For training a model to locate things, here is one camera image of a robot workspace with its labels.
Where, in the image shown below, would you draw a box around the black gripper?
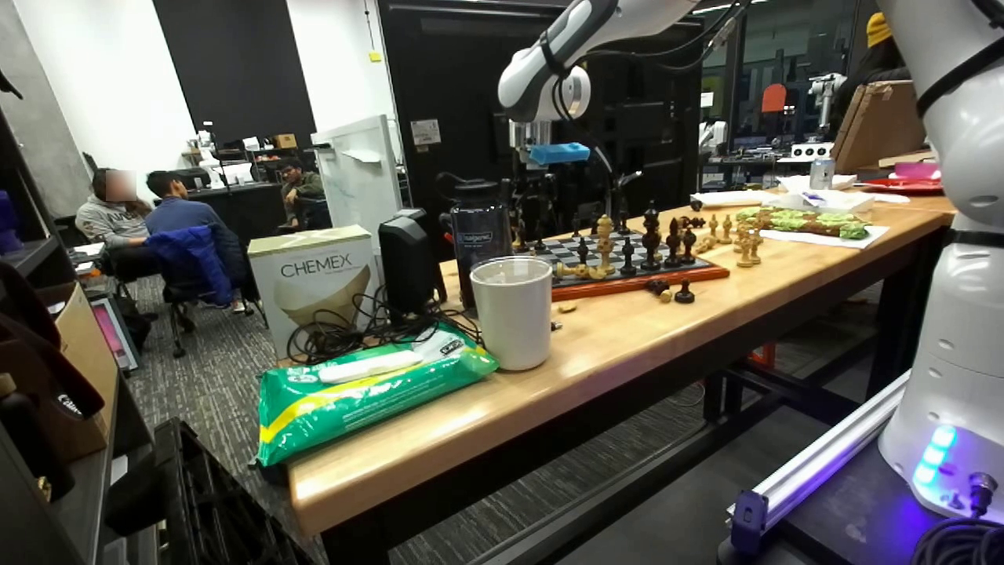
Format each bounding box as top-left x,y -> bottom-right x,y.
508,165 -> 575,259

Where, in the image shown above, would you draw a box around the dark red round object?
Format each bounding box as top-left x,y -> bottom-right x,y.
446,173 -> 516,313

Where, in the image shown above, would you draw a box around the white Chemex filter box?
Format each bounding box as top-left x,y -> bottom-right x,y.
245,221 -> 382,354

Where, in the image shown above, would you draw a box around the black and white chess board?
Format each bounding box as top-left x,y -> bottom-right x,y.
526,226 -> 735,306

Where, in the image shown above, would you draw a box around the blue rail end bracket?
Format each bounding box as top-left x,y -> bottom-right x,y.
726,487 -> 775,557

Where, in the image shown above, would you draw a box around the black plastic crate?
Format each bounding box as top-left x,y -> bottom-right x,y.
102,416 -> 319,565

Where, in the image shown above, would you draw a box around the tan chess piece lying flat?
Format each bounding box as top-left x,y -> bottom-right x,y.
551,262 -> 623,285

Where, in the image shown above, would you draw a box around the green wet wipes pack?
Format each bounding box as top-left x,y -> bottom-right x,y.
252,325 -> 503,467

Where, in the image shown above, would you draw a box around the black office desk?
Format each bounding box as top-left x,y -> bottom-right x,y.
172,178 -> 319,241

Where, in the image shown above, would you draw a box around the person with yellow beanie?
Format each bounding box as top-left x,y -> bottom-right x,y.
858,9 -> 902,83

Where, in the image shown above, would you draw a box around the red plate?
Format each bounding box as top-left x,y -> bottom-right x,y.
858,173 -> 947,201

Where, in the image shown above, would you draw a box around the white panel board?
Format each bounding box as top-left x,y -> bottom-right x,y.
315,110 -> 407,252

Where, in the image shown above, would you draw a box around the office chair blue jacket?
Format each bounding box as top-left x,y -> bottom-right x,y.
140,222 -> 253,336

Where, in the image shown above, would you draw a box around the aluminium profile rail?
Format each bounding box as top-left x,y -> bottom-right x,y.
746,368 -> 915,528

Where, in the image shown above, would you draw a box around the brown cardboard box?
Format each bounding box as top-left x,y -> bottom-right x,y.
45,279 -> 126,465

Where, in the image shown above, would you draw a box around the tan chess knight piece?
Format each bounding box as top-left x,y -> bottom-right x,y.
730,210 -> 767,270

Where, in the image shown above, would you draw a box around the white ceramic mug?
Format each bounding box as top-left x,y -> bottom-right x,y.
469,252 -> 557,374

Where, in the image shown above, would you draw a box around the seated man blue shirt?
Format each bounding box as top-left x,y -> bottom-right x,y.
140,169 -> 252,307

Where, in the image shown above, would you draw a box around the tall black chess piece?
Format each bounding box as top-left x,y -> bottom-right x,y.
639,204 -> 666,270

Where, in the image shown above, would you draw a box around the coiled black cable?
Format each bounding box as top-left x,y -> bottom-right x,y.
914,516 -> 1004,565

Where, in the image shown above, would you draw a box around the tall tan chess piece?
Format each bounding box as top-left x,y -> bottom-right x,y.
593,210 -> 623,270

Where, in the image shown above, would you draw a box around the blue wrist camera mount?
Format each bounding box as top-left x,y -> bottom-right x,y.
525,139 -> 595,173

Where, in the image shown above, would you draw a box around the brown wooden board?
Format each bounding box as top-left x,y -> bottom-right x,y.
833,75 -> 930,178

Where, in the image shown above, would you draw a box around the small white bottle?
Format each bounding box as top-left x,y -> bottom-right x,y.
807,154 -> 838,196

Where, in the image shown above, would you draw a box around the tangled black power cables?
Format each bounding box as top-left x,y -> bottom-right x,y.
284,285 -> 394,365

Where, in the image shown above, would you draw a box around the white paper with green items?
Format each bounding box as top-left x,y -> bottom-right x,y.
760,204 -> 891,252

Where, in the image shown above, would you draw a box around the seated woman grey sweater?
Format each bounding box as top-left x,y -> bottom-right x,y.
72,165 -> 151,254

